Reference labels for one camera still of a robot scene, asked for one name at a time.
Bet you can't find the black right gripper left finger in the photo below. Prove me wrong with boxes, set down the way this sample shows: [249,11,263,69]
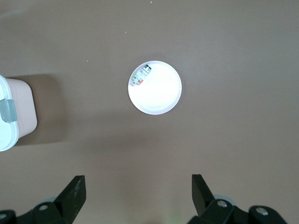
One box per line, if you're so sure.
[17,175,87,224]

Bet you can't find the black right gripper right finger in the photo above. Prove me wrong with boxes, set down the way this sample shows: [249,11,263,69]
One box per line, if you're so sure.
[188,174,248,224]

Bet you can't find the pink round plate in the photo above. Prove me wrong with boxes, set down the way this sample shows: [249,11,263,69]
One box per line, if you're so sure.
[128,60,183,115]

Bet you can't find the brown table mat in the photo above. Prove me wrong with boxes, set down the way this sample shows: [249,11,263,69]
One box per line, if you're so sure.
[0,0,299,224]

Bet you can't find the green white switch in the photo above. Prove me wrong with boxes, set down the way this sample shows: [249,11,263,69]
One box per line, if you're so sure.
[131,64,152,86]

